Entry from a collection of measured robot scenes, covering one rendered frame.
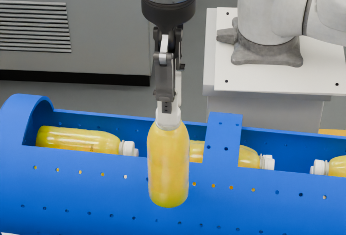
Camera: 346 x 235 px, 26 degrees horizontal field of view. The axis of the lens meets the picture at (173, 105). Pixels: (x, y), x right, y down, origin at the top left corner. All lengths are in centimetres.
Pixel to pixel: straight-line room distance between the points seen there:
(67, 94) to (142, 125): 174
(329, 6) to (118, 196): 68
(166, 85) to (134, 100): 222
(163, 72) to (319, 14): 79
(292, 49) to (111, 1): 124
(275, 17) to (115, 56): 148
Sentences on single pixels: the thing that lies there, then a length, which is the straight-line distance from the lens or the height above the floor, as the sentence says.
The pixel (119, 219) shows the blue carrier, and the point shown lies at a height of 112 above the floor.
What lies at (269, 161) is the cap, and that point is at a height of 117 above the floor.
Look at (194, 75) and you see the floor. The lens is 339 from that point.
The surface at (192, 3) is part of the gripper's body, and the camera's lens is 101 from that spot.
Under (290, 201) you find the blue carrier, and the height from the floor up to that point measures 119.
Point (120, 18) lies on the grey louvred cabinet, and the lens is 306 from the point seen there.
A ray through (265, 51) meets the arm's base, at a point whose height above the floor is 104.
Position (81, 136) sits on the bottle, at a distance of 154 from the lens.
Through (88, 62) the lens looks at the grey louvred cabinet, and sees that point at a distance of 323.
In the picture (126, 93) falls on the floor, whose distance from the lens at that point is 331.
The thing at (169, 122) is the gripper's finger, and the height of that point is 143.
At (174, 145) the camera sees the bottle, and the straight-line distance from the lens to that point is 118.
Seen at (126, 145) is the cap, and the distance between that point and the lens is 154.
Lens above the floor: 224
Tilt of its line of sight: 44 degrees down
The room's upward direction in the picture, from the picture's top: straight up
